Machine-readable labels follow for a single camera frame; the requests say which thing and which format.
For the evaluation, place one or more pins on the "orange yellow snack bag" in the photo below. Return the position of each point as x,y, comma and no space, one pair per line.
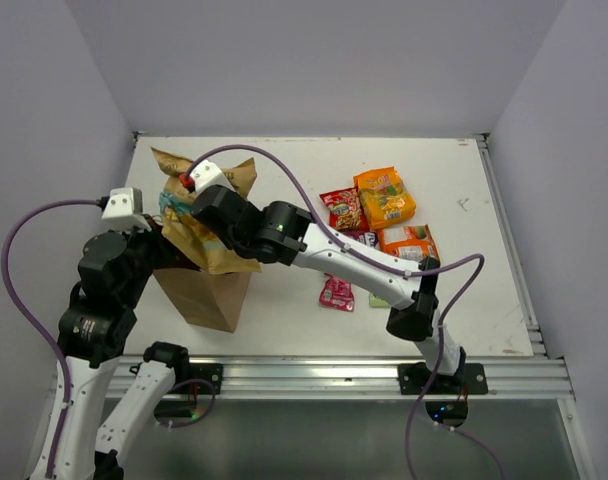
384,197

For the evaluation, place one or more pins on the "pink small snack packet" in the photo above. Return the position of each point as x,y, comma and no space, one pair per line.
337,294

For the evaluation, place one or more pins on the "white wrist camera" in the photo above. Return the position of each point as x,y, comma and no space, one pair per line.
124,210
203,176

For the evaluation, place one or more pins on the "purple candy packet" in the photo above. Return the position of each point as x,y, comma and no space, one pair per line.
368,238

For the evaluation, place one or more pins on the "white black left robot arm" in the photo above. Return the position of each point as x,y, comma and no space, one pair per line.
81,443

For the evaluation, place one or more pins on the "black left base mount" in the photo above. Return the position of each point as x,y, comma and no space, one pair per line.
192,399

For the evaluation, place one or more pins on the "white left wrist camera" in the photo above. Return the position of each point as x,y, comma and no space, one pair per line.
124,210

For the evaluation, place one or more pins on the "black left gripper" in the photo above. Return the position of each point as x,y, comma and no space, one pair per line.
165,247

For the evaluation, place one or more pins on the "brown paper bag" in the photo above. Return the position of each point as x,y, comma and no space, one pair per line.
203,299

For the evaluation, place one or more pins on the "red snack packet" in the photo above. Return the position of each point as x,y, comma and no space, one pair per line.
345,210

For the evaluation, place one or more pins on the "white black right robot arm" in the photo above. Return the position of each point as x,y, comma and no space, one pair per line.
286,234

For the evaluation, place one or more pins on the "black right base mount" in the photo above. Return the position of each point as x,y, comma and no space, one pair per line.
446,401

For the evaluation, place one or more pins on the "orange white snack packet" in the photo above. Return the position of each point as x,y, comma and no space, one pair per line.
408,242

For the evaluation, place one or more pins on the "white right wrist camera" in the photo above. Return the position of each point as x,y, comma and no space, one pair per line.
203,176

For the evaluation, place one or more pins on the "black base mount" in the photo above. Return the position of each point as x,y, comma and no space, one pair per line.
446,401
192,399

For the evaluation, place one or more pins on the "green small snack packet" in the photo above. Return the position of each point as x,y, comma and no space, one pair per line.
377,302

